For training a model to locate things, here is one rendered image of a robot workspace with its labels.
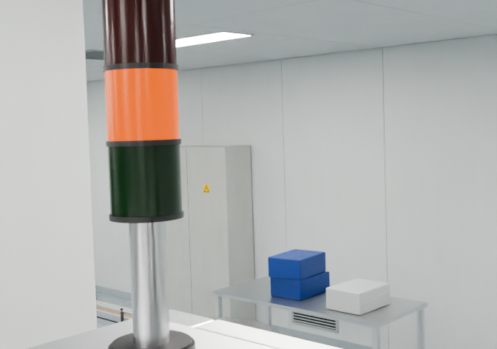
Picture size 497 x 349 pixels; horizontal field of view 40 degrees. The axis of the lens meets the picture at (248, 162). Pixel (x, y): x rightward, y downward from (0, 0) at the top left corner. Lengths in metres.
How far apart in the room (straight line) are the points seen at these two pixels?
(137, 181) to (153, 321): 0.10
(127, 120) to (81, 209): 1.70
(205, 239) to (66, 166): 5.57
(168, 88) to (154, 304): 0.15
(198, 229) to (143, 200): 7.22
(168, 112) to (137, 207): 0.07
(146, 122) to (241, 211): 7.04
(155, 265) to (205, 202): 7.07
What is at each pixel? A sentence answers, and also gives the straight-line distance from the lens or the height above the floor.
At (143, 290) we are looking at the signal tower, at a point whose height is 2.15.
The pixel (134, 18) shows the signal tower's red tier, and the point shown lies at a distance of 0.46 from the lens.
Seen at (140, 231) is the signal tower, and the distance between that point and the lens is 0.47.
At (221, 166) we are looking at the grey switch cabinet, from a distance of 7.32.
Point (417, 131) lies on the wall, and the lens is 6.39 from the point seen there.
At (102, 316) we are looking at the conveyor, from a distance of 5.31.
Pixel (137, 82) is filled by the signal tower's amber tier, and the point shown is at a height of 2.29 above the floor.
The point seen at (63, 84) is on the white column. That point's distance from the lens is 2.12.
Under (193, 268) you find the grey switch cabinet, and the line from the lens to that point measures 7.83.
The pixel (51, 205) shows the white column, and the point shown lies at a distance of 2.09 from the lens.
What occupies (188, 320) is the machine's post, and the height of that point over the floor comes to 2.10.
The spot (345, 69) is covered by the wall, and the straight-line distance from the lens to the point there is 6.82.
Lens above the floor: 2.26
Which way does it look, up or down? 3 degrees down
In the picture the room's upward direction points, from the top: 2 degrees counter-clockwise
